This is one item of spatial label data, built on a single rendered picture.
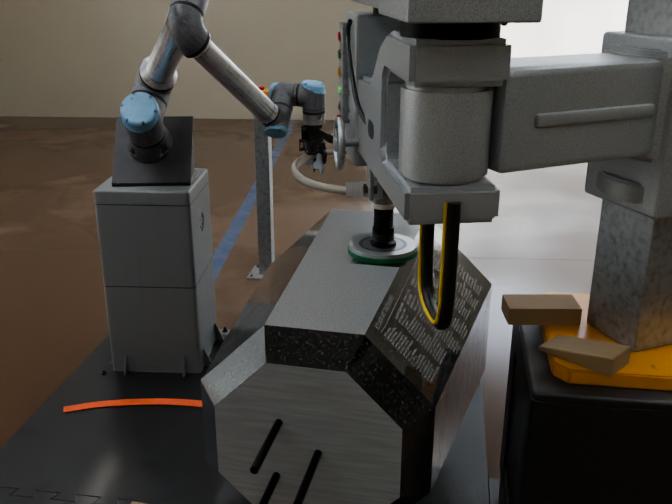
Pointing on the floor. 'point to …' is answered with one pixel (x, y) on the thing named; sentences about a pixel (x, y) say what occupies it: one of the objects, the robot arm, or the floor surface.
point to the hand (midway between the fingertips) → (318, 170)
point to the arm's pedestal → (158, 275)
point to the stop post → (263, 199)
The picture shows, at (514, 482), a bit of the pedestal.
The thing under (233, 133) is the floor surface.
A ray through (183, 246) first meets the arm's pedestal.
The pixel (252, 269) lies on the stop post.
